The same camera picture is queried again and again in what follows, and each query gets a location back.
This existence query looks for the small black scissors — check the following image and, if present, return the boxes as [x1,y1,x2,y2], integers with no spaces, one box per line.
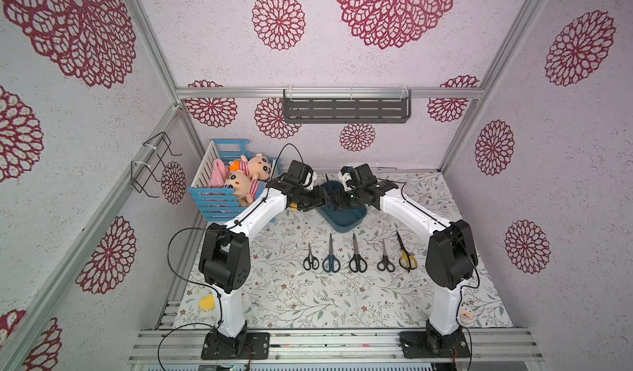
[303,244,321,270]
[377,240,396,273]

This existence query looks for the blue handled scissors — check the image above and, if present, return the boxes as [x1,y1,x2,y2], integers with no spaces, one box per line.
[321,235,341,273]

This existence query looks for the yellow handled scissors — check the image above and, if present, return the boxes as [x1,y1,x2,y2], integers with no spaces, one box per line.
[396,231,419,271]

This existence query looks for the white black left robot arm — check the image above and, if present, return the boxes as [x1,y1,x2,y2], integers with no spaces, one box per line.
[199,161,326,339]

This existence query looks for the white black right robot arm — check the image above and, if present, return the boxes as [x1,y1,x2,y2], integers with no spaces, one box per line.
[334,164,478,336]

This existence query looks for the teal plastic storage box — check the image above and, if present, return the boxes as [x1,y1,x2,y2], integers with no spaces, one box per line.
[316,181,368,233]

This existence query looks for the rear pink pig plush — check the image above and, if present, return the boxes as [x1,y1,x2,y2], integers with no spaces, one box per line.
[228,153,273,181]

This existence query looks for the pink pig plush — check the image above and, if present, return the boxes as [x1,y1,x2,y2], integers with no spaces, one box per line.
[224,170,260,207]
[228,153,273,181]

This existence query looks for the front pink pig plush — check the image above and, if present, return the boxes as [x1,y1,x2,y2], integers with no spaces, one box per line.
[224,170,260,207]

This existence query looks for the blue white slatted toy crate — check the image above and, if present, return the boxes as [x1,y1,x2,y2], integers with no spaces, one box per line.
[189,139,276,223]

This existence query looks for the pink fluffy plush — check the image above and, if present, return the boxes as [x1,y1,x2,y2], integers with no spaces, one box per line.
[209,158,229,189]

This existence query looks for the yellow toy on floor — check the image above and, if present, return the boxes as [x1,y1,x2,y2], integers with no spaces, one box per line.
[199,294,216,311]

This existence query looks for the small cow figurine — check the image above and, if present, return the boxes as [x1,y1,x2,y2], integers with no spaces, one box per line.
[459,308,474,323]

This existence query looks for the grey wall shelf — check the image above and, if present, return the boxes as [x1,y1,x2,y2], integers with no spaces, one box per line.
[282,91,411,125]

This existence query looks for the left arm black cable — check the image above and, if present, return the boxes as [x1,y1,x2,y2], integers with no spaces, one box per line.
[166,227,224,323]

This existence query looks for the black wire wall rack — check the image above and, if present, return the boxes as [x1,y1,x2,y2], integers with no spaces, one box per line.
[130,131,181,199]

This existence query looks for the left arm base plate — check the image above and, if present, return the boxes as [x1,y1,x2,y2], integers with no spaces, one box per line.
[201,326,270,360]

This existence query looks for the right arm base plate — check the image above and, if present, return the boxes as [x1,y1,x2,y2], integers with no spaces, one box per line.
[399,322,471,359]

